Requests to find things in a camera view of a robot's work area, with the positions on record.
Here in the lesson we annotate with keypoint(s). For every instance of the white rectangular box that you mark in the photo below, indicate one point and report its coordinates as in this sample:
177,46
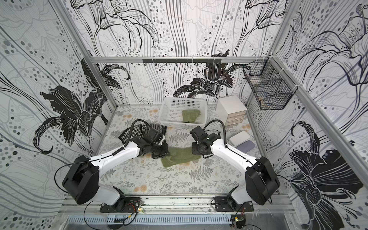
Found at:
239,138

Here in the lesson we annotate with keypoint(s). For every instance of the lavender flat pad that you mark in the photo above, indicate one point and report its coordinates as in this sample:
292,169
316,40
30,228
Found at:
246,146

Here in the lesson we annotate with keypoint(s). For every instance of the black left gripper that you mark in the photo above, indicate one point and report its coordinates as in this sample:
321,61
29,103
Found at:
164,151

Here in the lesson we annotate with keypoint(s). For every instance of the white plastic laundry basket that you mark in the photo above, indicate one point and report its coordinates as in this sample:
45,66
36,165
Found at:
170,113

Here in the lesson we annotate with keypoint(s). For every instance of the white slotted cable duct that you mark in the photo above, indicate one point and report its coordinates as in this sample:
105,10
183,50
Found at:
151,219

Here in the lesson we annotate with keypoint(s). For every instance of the black wall hook rail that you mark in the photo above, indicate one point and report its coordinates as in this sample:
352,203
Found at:
181,60

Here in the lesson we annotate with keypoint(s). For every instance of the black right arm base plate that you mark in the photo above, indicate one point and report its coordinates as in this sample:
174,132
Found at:
227,204

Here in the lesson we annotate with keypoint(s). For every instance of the white mini drawer cabinet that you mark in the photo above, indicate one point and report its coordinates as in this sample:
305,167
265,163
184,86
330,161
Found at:
230,110

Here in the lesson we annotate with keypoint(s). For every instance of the black wire wall basket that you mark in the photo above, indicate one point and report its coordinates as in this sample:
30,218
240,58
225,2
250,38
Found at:
265,78

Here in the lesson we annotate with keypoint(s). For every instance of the black white patterned scarf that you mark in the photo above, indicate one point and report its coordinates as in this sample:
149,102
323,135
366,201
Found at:
140,130

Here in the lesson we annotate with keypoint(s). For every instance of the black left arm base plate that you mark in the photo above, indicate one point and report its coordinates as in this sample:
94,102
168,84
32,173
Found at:
126,205

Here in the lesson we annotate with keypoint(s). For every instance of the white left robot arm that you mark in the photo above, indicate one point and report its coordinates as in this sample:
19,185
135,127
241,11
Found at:
82,181

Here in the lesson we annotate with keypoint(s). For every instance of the green knitted scarf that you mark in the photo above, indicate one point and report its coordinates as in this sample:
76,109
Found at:
179,156
190,115

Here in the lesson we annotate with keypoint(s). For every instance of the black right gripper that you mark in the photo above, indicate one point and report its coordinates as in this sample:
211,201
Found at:
197,148

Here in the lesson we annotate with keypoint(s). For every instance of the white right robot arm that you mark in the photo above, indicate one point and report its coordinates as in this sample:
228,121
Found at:
260,178

